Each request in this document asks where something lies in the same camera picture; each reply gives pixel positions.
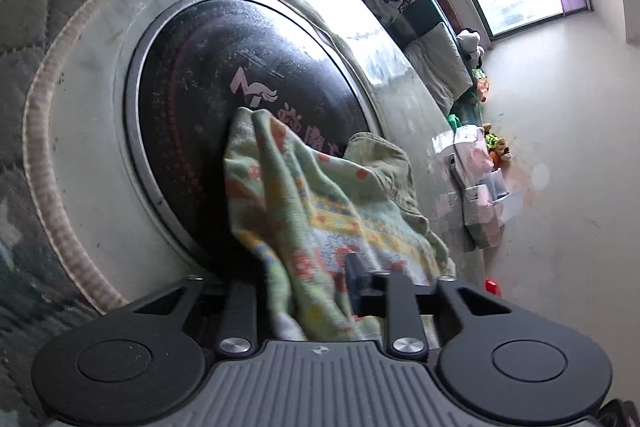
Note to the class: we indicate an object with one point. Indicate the panda plush toy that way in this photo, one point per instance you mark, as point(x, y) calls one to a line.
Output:
point(470, 47)

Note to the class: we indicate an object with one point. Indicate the floral button shirt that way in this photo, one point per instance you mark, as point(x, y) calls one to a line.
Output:
point(320, 217)

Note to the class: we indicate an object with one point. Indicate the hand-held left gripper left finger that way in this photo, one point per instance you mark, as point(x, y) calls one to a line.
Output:
point(242, 307)

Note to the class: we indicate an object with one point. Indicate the brown green plush toy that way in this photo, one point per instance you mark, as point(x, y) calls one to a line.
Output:
point(497, 147)

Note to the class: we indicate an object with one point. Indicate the grey cushion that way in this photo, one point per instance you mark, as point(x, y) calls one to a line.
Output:
point(440, 67)

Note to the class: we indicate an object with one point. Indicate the small red object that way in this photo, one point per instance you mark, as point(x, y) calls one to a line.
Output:
point(492, 287)

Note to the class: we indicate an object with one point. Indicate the black round induction cooktop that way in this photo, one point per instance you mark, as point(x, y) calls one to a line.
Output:
point(200, 82)

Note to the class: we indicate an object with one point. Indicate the orange plush toy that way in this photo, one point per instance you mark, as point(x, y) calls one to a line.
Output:
point(482, 89)

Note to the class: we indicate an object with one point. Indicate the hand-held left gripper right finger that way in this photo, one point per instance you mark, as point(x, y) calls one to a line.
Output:
point(353, 279)

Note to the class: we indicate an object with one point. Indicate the clear plastic container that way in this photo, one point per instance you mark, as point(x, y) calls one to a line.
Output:
point(485, 212)

